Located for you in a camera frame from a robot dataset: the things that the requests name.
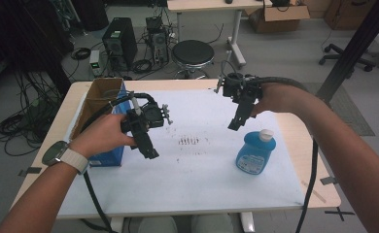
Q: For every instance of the black computer tower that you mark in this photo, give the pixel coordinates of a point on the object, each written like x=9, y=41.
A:
x=119, y=42

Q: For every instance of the person's right hand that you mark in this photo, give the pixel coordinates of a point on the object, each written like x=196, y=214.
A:
x=281, y=98

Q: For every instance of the white power supply unit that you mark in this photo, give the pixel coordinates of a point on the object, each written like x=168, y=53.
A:
x=95, y=61

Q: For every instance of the grey tape strip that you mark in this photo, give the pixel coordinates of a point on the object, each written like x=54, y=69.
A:
x=328, y=180

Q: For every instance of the blue cardboard box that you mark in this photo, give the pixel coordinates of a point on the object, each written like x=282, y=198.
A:
x=90, y=106

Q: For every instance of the black office chair base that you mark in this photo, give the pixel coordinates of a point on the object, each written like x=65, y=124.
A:
x=339, y=53

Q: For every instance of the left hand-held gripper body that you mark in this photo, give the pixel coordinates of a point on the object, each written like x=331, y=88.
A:
x=152, y=115

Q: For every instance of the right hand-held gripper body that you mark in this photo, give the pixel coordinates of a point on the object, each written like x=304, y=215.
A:
x=237, y=89

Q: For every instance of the black tape cross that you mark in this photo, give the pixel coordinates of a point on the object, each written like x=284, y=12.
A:
x=339, y=213

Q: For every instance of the person's leg in grey trousers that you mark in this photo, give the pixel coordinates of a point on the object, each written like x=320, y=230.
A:
x=158, y=226
x=212, y=224

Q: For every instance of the white table mat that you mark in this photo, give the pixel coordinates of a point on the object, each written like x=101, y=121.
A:
x=194, y=181

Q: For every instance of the blue bottle with white cap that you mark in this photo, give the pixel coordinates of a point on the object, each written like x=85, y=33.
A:
x=254, y=155

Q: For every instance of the black metal post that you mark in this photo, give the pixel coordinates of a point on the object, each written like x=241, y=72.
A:
x=356, y=48

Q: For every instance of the black tape strip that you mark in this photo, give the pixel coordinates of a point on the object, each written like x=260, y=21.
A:
x=32, y=170

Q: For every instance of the white table leg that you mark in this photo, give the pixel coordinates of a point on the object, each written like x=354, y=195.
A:
x=247, y=223
x=117, y=226

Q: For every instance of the open brown cardboard box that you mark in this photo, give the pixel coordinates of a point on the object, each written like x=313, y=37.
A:
x=278, y=21

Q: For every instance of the person's left hand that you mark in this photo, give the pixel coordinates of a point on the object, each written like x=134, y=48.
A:
x=103, y=136

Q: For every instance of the small open computer case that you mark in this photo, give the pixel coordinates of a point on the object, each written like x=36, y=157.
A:
x=158, y=42

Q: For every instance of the beige desk with white legs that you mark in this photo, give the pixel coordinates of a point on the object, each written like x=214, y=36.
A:
x=210, y=5

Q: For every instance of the wristwatch with beige band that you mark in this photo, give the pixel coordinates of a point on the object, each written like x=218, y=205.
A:
x=72, y=158

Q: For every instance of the closed brown cardboard box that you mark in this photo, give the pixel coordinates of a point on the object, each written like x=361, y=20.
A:
x=346, y=16

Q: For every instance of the black round stool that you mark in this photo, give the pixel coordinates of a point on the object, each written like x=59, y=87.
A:
x=192, y=51

